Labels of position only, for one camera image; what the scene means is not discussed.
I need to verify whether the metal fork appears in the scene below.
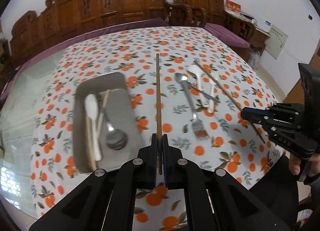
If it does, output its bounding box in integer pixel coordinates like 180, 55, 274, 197
181, 81, 209, 139

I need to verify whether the white plastic fork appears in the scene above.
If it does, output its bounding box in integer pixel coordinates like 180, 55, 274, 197
207, 79, 215, 113

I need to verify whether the light bamboo chopstick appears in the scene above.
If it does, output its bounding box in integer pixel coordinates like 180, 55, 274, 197
95, 90, 111, 137
86, 116, 97, 171

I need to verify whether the dark brown wooden chopstick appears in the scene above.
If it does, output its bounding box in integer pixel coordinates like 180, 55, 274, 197
156, 53, 163, 175

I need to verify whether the white plastic spoon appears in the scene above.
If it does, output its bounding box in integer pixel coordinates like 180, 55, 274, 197
187, 65, 208, 108
85, 94, 102, 161

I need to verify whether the right hand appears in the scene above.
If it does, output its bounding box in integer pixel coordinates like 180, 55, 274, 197
286, 153, 319, 186

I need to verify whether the metal rectangular tray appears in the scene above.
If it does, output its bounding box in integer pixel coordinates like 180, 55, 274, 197
72, 72, 144, 173

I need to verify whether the orange print tablecloth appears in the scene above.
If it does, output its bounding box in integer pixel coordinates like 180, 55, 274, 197
30, 27, 283, 216

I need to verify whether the purple armchair cushion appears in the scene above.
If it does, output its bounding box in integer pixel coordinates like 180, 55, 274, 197
204, 23, 250, 48

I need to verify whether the wooden side table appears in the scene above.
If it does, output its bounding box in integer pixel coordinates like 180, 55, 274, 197
225, 11, 270, 55

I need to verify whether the red calendar sign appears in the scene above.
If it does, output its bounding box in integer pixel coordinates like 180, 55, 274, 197
225, 0, 241, 13

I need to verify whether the carved wooden armchair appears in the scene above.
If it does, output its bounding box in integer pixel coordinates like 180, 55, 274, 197
172, 0, 226, 27

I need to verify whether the carved wooden sofa bench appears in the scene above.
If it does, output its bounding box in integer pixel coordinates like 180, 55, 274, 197
10, 0, 193, 66

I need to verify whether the purple sofa cushion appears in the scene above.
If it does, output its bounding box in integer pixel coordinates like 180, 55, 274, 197
1, 18, 169, 101

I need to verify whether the white wall electrical panel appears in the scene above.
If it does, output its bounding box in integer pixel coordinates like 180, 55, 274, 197
265, 25, 288, 60

